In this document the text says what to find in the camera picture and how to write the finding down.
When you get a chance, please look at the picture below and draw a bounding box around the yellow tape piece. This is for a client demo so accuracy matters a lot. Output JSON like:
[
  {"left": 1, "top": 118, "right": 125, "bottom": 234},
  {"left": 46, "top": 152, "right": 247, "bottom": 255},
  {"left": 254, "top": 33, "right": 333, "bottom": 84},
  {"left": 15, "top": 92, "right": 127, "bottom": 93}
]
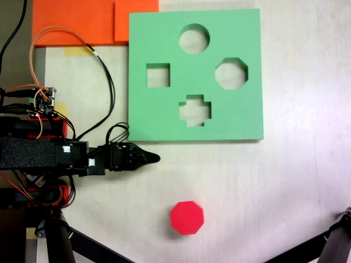
[
  {"left": 55, "top": 102, "right": 69, "bottom": 119},
  {"left": 64, "top": 45, "right": 95, "bottom": 58}
]

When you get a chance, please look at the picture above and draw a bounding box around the orange flat foam block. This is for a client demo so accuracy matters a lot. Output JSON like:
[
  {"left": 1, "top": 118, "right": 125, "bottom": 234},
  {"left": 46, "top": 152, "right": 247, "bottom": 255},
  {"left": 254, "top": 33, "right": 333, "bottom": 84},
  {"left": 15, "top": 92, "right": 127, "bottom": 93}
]
[
  {"left": 114, "top": 0, "right": 160, "bottom": 44},
  {"left": 32, "top": 0, "right": 116, "bottom": 47}
]

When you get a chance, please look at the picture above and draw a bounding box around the orange and red wire bundle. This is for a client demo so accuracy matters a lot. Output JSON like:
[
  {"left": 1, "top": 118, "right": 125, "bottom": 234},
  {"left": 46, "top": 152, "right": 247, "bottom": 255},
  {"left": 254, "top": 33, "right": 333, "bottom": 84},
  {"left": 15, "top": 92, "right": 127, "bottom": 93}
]
[{"left": 0, "top": 169, "right": 76, "bottom": 208}]

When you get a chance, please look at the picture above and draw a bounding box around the black plug cable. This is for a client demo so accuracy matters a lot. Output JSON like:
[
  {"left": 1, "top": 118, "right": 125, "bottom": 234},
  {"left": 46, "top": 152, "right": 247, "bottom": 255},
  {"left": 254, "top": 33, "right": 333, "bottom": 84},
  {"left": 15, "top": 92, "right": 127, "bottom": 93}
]
[
  {"left": 0, "top": 104, "right": 31, "bottom": 115},
  {"left": 0, "top": 89, "right": 36, "bottom": 99}
]

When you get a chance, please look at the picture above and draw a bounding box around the red octagonal pillar block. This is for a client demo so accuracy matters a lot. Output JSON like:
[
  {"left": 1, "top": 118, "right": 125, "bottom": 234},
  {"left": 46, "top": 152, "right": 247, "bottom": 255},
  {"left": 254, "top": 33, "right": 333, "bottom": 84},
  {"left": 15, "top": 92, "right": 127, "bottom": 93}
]
[{"left": 169, "top": 201, "right": 206, "bottom": 236}]

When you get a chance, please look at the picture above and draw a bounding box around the thin black tripod strut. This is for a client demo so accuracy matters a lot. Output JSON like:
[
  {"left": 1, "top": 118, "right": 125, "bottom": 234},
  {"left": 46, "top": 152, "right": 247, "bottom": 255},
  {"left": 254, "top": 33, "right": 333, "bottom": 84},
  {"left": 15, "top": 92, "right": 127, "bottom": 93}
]
[
  {"left": 67, "top": 226, "right": 135, "bottom": 263},
  {"left": 263, "top": 231, "right": 331, "bottom": 263}
]

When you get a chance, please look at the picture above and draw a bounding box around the thin orange wire loop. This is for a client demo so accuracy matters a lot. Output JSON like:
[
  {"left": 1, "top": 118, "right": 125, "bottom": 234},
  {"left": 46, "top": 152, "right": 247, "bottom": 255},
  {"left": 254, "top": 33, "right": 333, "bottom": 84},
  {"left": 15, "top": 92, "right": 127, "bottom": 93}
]
[{"left": 29, "top": 26, "right": 95, "bottom": 94}]

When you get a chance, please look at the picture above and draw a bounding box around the green shape sorter board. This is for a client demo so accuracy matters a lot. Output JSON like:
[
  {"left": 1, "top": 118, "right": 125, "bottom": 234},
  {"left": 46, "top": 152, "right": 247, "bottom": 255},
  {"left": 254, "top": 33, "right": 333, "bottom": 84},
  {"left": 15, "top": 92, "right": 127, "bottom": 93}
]
[{"left": 127, "top": 8, "right": 264, "bottom": 142}]

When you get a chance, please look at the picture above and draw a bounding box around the thin black wire pair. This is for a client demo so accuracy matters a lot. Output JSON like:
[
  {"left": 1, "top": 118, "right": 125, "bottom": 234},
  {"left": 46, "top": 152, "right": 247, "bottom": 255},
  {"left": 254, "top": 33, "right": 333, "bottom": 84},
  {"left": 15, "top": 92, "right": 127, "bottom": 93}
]
[{"left": 75, "top": 43, "right": 116, "bottom": 140}]

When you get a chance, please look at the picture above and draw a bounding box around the black gripper wire loop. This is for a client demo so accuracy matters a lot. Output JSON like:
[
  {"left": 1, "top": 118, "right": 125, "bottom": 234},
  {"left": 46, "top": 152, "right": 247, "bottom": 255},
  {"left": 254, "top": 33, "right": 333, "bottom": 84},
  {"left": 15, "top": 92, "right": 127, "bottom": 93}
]
[{"left": 105, "top": 122, "right": 130, "bottom": 145}]

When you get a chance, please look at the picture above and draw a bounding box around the thick black tripod leg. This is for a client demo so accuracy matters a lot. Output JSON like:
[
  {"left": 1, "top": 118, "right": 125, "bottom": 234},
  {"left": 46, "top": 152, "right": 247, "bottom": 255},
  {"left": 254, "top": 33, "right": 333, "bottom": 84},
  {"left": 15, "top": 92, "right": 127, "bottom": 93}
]
[
  {"left": 318, "top": 207, "right": 351, "bottom": 263},
  {"left": 43, "top": 215, "right": 76, "bottom": 263}
]

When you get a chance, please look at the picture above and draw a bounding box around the small circuit board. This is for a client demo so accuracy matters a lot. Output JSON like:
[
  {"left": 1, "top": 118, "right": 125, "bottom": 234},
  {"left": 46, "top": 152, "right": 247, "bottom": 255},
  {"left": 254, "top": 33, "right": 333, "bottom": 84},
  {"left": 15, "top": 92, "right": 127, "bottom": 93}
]
[{"left": 28, "top": 87, "right": 57, "bottom": 119}]

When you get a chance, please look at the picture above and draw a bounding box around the thick black power cable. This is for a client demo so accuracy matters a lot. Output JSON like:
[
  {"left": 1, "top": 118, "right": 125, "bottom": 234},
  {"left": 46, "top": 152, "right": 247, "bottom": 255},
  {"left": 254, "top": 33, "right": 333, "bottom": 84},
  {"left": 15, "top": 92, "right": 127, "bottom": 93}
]
[{"left": 0, "top": 0, "right": 29, "bottom": 91}]

